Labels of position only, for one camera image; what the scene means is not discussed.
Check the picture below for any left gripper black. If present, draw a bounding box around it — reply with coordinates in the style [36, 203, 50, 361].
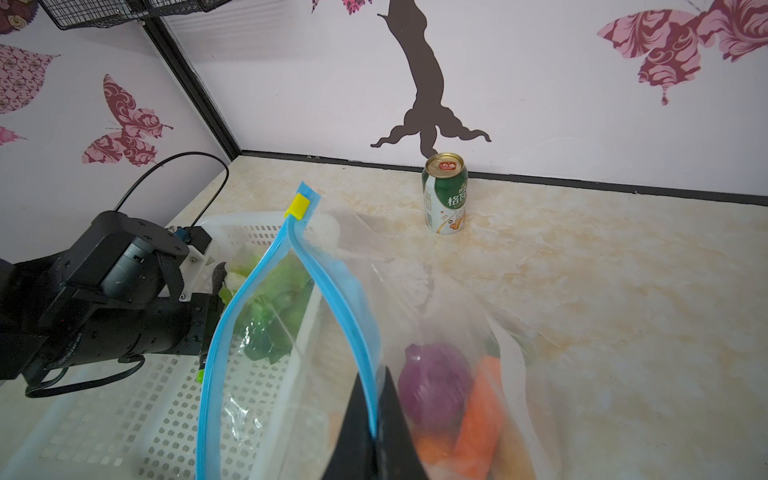
[1, 211, 223, 384]

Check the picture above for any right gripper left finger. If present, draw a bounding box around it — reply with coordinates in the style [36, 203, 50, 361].
[321, 376, 376, 480]

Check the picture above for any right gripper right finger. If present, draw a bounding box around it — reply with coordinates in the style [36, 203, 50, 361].
[375, 368, 428, 480]

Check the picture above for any purple onion toy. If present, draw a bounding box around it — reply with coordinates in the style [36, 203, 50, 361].
[397, 342, 473, 431]

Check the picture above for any orange carrot toy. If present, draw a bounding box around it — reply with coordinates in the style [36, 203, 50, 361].
[451, 339, 536, 479]

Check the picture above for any white plastic perforated basket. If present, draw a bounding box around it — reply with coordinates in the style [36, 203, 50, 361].
[0, 211, 343, 480]

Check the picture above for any green lettuce toy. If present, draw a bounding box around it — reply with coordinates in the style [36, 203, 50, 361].
[233, 251, 314, 364]

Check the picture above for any clear zip top bag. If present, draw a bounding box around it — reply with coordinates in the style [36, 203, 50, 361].
[196, 185, 562, 479]

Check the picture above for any orange pumpkin toy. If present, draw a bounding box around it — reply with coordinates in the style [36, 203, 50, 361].
[411, 428, 455, 466]

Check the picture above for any green beverage can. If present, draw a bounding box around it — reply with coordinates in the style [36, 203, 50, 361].
[421, 153, 469, 235]

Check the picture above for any black wire wall basket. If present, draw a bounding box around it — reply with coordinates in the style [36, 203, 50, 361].
[39, 0, 229, 30]

